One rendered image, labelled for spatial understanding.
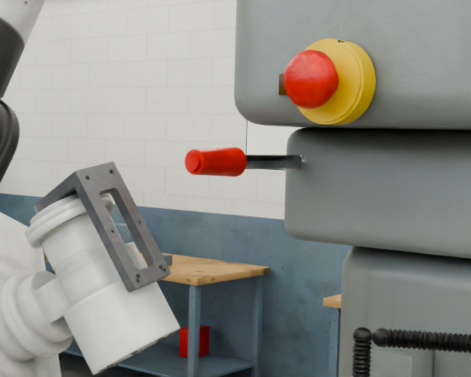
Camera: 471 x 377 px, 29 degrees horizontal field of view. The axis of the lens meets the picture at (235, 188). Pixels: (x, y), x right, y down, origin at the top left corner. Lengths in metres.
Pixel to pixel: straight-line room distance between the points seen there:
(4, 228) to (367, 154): 0.30
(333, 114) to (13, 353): 0.28
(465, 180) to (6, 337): 0.36
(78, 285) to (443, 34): 0.29
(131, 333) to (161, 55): 6.28
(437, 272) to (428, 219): 0.06
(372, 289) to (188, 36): 5.94
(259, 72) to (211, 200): 5.79
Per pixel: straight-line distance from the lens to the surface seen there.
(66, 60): 7.60
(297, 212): 0.79
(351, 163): 0.76
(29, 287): 0.64
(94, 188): 0.60
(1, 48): 0.80
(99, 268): 0.60
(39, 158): 7.83
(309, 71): 0.62
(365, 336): 0.66
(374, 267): 0.80
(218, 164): 0.69
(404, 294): 0.79
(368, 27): 0.65
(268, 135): 6.17
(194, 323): 5.62
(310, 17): 0.68
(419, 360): 0.76
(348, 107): 0.63
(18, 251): 0.72
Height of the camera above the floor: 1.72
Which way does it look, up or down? 3 degrees down
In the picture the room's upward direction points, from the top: 2 degrees clockwise
